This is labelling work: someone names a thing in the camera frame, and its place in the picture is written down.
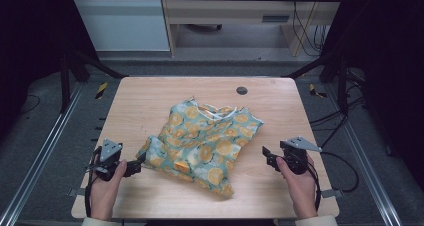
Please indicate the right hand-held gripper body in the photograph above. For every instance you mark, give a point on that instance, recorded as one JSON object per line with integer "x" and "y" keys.
{"x": 296, "y": 159}

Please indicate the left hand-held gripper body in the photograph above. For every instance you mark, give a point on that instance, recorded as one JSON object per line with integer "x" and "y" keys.
{"x": 107, "y": 151}

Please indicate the teal orange-print garment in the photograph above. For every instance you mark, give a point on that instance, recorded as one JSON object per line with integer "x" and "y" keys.
{"x": 200, "y": 142}

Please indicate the person's right hand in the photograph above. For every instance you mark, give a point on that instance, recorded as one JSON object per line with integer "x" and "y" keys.
{"x": 301, "y": 192}

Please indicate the person's left hand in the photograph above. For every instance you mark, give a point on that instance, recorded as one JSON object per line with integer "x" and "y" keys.
{"x": 103, "y": 199}

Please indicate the person's left cream sleeve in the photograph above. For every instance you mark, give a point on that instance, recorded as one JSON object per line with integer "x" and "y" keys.
{"x": 100, "y": 222}

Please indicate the yellow black striped tape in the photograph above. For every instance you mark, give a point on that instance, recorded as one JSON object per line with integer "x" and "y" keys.
{"x": 315, "y": 91}
{"x": 101, "y": 90}

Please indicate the grey round table grommet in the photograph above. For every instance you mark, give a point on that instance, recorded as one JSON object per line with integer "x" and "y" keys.
{"x": 241, "y": 90}

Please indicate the black metal stand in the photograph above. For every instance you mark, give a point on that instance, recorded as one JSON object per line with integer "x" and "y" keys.
{"x": 342, "y": 86}
{"x": 65, "y": 86}

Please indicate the white cabinet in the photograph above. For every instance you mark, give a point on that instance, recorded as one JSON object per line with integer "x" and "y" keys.
{"x": 123, "y": 26}

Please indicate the light wooden desk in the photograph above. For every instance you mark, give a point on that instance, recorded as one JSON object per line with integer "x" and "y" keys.
{"x": 230, "y": 11}

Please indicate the grey metal table bracket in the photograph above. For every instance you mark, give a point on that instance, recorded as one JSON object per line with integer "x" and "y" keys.
{"x": 331, "y": 193}
{"x": 80, "y": 192}

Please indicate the aluminium floor rail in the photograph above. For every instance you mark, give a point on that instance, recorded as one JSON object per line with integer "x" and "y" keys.
{"x": 366, "y": 159}
{"x": 43, "y": 149}

